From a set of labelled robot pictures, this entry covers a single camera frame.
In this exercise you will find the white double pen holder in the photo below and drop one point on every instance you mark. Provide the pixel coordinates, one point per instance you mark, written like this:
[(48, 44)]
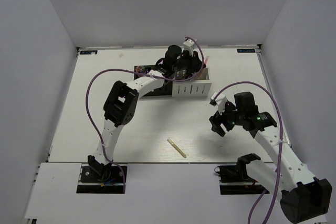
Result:
[(197, 87)]

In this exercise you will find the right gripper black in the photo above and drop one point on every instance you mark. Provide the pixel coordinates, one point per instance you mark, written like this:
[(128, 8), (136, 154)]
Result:
[(218, 119)]

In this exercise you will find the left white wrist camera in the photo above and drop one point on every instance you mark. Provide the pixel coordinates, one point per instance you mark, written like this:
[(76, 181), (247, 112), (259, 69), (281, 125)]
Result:
[(189, 45)]

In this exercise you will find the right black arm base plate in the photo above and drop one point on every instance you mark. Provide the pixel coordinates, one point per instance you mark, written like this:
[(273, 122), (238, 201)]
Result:
[(231, 183)]

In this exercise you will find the slim yellow pen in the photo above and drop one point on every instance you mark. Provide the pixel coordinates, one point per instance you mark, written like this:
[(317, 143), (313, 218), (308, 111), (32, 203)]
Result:
[(176, 148)]

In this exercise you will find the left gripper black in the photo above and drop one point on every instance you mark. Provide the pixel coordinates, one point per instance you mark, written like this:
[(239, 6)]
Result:
[(195, 62)]

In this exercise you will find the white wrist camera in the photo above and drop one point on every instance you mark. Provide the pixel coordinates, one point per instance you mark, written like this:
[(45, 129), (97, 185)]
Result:
[(219, 100), (189, 45)]

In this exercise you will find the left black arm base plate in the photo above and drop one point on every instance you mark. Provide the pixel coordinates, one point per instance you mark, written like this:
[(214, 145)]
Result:
[(91, 183)]

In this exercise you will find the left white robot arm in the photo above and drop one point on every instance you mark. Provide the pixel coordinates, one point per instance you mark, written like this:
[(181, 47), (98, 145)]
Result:
[(120, 105)]

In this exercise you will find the black double pen holder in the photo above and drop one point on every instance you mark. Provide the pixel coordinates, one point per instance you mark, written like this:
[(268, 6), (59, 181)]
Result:
[(166, 89)]

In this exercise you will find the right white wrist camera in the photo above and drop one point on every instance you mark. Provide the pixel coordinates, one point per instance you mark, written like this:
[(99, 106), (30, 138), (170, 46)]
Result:
[(219, 100)]

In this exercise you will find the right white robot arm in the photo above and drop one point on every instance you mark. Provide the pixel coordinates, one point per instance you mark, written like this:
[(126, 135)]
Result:
[(302, 196)]

